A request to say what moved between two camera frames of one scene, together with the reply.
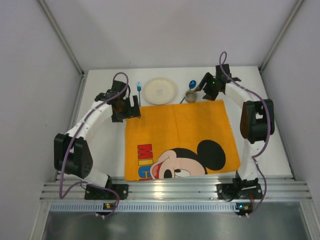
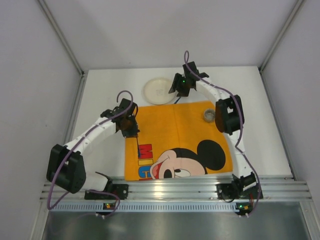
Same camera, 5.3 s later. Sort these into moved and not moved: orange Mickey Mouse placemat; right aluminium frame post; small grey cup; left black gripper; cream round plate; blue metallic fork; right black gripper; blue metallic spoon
Moved: right black gripper; blue metallic spoon; left black gripper; blue metallic fork; small grey cup
Not moved: orange Mickey Mouse placemat; cream round plate; right aluminium frame post
